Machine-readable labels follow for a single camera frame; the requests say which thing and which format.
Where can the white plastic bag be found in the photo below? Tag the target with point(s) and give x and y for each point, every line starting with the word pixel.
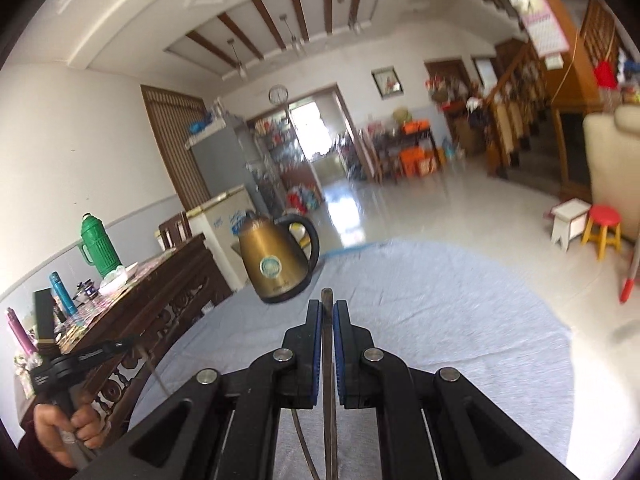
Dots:
pixel 117 280

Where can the carved dark wooden sideboard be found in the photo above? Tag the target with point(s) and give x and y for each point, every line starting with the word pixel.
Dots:
pixel 165 300

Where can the white chest freezer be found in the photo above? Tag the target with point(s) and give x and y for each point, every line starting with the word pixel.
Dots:
pixel 220 220

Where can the brown striped door curtain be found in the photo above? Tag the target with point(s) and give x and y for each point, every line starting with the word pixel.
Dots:
pixel 175 145

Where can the round wall clock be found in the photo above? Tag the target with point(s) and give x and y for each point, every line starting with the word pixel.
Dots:
pixel 278 94

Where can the red round stool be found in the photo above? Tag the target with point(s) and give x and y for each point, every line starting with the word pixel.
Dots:
pixel 602 215

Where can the blue water jug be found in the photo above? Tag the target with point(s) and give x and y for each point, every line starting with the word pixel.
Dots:
pixel 449 150

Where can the person's left forearm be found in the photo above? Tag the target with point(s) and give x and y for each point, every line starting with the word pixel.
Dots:
pixel 35 465

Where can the black bottle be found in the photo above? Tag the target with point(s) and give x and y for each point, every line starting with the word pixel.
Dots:
pixel 44 320

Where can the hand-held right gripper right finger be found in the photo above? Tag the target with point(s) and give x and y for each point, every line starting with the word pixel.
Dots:
pixel 340 350

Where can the framed wall picture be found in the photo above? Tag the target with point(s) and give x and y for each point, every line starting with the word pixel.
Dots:
pixel 387 82

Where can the grey refrigerator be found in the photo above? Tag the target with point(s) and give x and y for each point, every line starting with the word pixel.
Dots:
pixel 220 160

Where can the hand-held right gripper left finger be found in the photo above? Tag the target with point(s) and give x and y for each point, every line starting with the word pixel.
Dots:
pixel 316 350

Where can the pink wall calendar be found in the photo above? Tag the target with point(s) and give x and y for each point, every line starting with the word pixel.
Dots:
pixel 540 20

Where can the person's left hand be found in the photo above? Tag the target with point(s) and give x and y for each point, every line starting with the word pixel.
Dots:
pixel 47 430

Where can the wooden staircase railing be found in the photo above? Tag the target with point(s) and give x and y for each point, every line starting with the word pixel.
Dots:
pixel 515 95

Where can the floral plastic sideboard cover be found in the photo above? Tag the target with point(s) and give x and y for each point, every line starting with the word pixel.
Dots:
pixel 140 270

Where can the large orange box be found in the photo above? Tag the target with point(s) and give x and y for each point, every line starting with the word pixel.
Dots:
pixel 417 162

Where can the green thermos jug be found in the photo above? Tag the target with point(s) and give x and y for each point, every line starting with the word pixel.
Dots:
pixel 100 245

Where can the dark wooden chair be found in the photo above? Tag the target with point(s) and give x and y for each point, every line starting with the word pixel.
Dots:
pixel 175 230

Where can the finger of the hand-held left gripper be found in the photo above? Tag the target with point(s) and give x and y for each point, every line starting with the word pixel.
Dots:
pixel 105 348

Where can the flat orange box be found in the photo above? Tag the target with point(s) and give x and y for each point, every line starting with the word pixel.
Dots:
pixel 416 126

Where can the light grey-blue tablecloth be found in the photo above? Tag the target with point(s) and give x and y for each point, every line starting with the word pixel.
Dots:
pixel 450 320

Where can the small white stool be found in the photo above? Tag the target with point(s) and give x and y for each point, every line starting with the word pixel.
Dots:
pixel 567 212

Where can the dark wooden side table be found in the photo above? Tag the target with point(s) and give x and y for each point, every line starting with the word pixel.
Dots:
pixel 400 140

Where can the bronze electric kettle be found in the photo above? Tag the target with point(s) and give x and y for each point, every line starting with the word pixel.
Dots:
pixel 272 255

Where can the teal drinking bottle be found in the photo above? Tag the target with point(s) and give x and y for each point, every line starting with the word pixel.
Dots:
pixel 62 295

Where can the beige sofa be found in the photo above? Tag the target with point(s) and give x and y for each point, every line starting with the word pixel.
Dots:
pixel 612 160

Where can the pink drinking bottle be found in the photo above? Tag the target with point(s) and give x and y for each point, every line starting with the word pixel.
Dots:
pixel 20 332

